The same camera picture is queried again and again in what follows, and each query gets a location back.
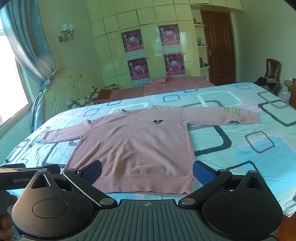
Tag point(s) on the dark wooden chair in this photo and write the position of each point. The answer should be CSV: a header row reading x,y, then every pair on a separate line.
x,y
271,79

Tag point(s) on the person's left hand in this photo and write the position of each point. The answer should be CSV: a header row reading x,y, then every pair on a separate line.
x,y
7,232

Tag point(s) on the lower right pink poster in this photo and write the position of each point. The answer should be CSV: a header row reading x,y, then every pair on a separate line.
x,y
174,64

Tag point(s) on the patterned teal pillow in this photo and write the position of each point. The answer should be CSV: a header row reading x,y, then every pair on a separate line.
x,y
88,100

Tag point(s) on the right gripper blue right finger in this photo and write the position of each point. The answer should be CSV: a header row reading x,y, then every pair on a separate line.
x,y
211,181

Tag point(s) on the pink poster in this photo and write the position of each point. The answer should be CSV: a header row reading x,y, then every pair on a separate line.
x,y
132,40
174,64
169,34
138,69

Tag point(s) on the brown wooden door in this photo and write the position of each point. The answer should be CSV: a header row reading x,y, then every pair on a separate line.
x,y
221,49

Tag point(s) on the pink striped bed cover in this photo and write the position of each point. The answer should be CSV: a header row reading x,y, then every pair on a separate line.
x,y
161,85

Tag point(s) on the wall lamp with two shades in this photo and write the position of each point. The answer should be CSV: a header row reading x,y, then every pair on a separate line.
x,y
67,31

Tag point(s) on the corner wall shelves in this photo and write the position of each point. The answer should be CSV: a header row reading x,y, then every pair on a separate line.
x,y
201,41

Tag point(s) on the cream round headboard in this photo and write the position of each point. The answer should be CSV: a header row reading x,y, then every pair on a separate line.
x,y
69,84

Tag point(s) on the blue curtain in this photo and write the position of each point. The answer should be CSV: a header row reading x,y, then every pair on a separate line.
x,y
24,30

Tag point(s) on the orange brown striped pillow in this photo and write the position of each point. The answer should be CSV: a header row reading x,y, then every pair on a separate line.
x,y
108,93

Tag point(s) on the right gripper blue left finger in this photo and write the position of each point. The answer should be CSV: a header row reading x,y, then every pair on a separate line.
x,y
84,179

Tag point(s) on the upper right pink poster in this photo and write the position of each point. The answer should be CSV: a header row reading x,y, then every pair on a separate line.
x,y
169,34

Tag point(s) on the cream wardrobe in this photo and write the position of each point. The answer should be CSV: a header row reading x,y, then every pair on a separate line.
x,y
108,19

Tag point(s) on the pink long-sleeve sweatshirt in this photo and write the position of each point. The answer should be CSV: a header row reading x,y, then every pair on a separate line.
x,y
144,150

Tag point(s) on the upper left pink poster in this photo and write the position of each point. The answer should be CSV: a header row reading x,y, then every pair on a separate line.
x,y
132,40

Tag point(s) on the lower left pink poster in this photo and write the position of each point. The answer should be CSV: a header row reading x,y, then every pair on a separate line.
x,y
138,69

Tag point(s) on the wooden side table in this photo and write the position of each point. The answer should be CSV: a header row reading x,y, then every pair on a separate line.
x,y
291,86

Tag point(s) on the light blue patterned bed sheet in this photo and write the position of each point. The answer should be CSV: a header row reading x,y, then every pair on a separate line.
x,y
269,146

